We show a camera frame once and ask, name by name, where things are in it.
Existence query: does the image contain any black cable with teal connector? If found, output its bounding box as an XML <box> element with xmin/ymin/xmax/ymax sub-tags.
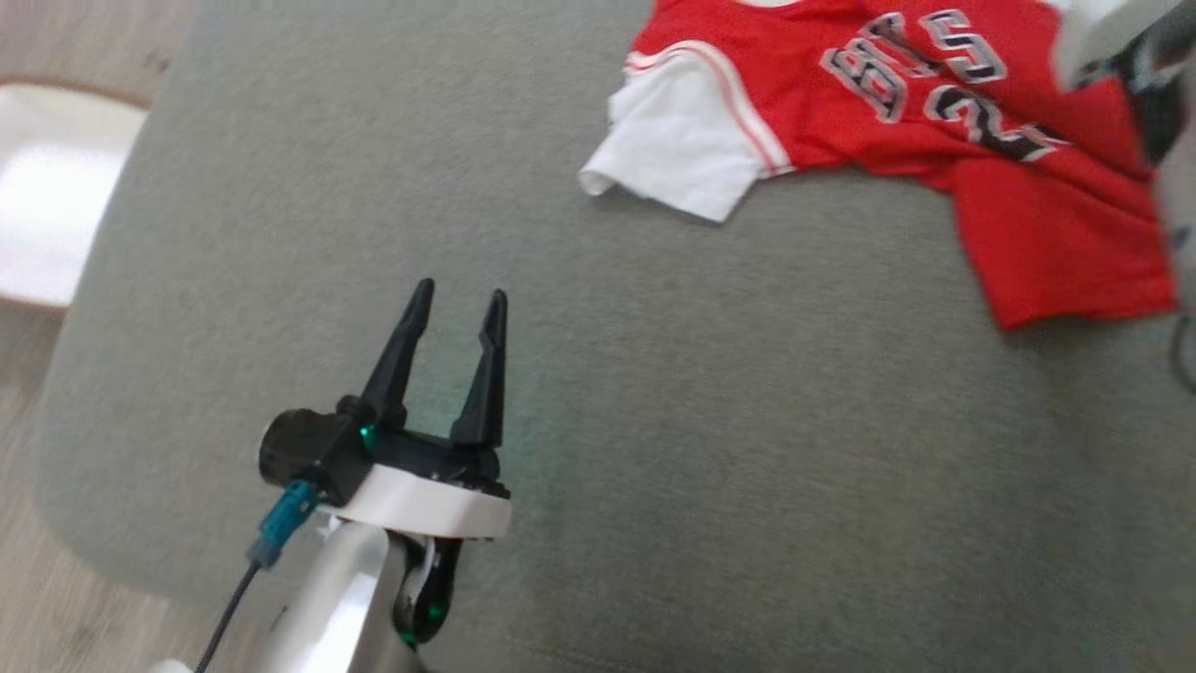
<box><xmin>192</xmin><ymin>481</ymin><xmax>320</xmax><ymax>673</ymax></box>

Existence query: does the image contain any red jersey with white sleeves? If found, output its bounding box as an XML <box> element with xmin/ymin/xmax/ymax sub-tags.
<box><xmin>579</xmin><ymin>0</ymin><xmax>1178</xmax><ymax>330</ymax></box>

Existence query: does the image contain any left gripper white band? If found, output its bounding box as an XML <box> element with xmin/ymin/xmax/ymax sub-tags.
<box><xmin>322</xmin><ymin>278</ymin><xmax>513</xmax><ymax>648</ymax></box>

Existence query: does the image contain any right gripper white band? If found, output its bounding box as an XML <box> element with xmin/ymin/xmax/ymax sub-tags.
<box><xmin>1051</xmin><ymin>0</ymin><xmax>1188</xmax><ymax>179</ymax></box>

